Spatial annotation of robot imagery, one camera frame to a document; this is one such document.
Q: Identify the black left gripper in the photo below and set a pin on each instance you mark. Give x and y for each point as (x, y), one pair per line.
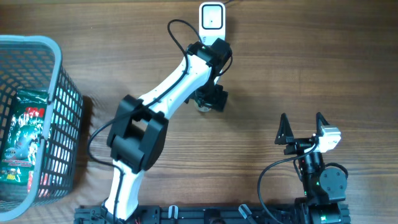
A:
(218, 102)

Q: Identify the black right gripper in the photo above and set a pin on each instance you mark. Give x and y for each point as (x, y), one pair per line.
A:
(282, 139)

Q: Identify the green lid jar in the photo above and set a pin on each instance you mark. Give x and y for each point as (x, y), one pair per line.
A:
(202, 109)

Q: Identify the green glove package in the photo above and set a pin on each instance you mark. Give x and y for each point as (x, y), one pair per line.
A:
(19, 156)

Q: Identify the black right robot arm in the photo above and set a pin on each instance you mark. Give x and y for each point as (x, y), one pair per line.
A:
(324, 184)

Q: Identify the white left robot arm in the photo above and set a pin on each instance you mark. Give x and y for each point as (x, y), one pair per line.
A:
(138, 132)

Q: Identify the white barcode scanner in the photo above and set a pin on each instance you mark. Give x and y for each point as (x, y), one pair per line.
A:
(212, 22)

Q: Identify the grey plastic basket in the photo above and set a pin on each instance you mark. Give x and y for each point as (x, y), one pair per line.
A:
(35, 63)

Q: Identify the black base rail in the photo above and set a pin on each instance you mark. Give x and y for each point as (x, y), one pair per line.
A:
(288, 213)

